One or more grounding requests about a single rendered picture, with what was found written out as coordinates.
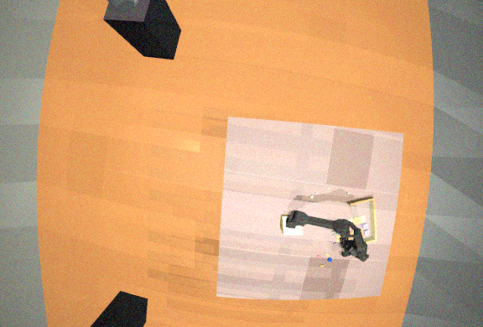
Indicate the tan u-shaped low wall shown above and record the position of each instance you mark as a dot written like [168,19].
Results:
[364,216]

